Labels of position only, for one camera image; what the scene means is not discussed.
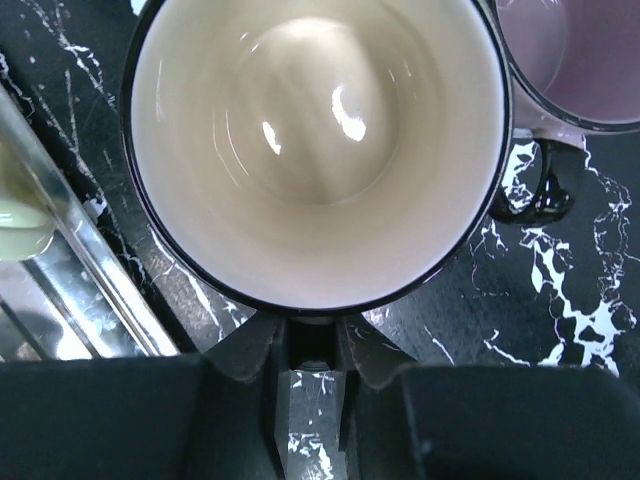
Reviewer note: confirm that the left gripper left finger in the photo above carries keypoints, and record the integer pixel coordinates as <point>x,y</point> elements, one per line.
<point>216,415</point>

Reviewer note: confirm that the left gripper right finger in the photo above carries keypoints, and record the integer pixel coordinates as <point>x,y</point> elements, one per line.
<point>404,420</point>

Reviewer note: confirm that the cream white mug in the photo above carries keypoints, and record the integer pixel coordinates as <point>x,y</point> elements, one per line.
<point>319,158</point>

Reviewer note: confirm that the lilac purple mug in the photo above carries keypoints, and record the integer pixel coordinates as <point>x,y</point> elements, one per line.
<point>574,64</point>

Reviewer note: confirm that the light green mug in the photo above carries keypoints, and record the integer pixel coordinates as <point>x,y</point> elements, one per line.
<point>27,228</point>

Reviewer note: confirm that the silver metal tray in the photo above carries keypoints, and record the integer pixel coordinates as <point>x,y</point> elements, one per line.
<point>74,301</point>

